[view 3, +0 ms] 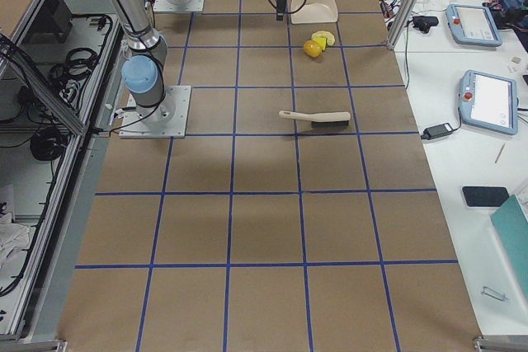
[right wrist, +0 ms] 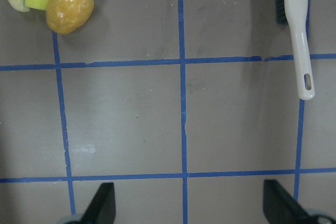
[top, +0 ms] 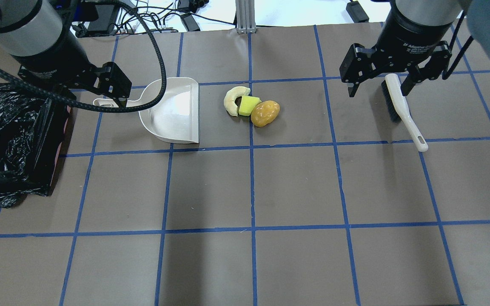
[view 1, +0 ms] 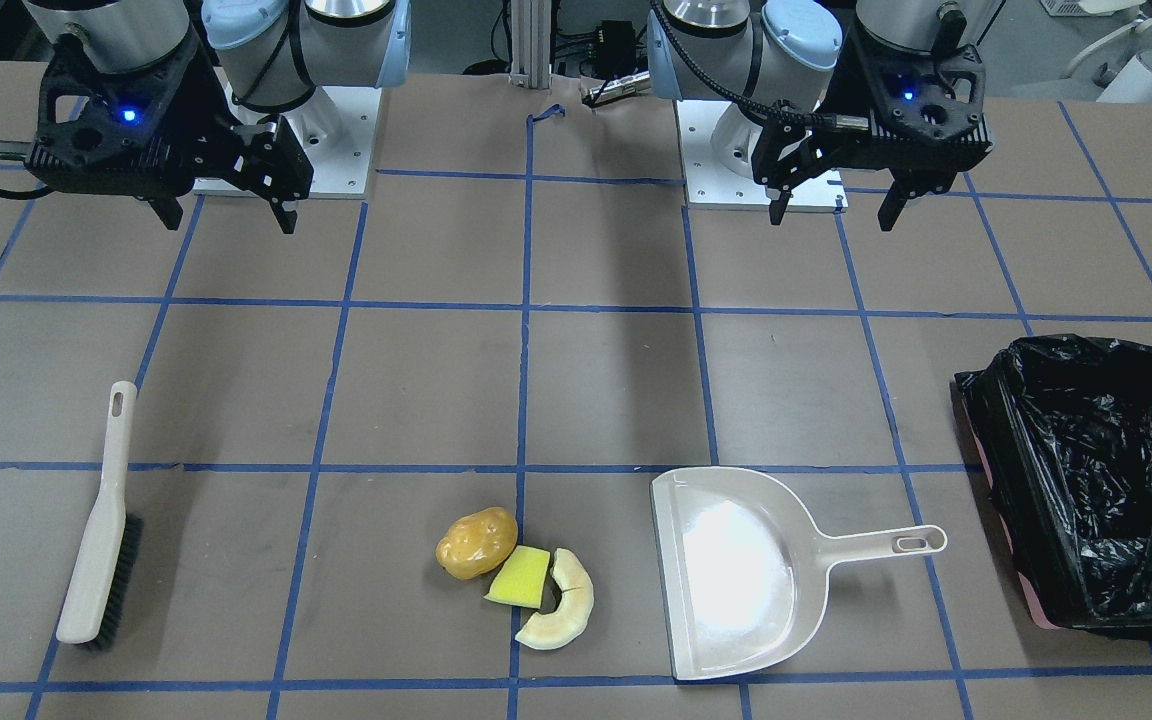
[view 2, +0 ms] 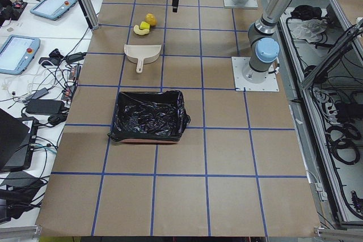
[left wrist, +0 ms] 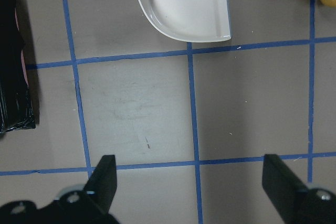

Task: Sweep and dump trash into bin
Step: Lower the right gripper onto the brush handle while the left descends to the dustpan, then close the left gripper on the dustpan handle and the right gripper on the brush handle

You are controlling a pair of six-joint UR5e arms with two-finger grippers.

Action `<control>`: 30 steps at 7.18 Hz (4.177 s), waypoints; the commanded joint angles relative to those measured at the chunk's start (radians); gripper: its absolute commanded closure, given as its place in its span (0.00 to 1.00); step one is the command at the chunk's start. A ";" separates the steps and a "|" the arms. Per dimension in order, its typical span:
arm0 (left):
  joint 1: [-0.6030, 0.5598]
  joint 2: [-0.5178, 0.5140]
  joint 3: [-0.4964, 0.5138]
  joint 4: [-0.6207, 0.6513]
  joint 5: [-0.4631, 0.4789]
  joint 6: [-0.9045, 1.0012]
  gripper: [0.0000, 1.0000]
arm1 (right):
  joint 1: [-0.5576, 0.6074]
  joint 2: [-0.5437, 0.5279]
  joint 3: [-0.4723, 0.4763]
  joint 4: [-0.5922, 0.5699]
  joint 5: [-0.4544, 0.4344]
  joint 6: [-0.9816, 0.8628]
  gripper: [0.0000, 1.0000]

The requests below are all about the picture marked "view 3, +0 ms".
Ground orange fruit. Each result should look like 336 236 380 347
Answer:
303 40 323 59

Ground beige plastic dustpan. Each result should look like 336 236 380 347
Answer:
290 0 338 25

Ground yellow sponge piece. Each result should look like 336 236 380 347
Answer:
312 36 327 51

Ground beige hand brush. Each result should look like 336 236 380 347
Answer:
278 110 351 128

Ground teal notebook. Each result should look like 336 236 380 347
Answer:
491 195 527 272

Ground blue teach pendant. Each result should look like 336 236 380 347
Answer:
458 70 518 135
445 4 502 47

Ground near blue teach pendant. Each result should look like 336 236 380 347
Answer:
458 70 518 135

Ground pale banana peel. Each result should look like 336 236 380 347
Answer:
311 31 336 46

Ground black smartphone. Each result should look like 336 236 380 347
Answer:
462 186 510 208

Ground black power adapter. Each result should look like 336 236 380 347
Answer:
421 123 455 140

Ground far blue teach pendant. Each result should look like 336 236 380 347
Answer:
445 4 502 47

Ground black webcam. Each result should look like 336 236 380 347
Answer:
412 16 439 34

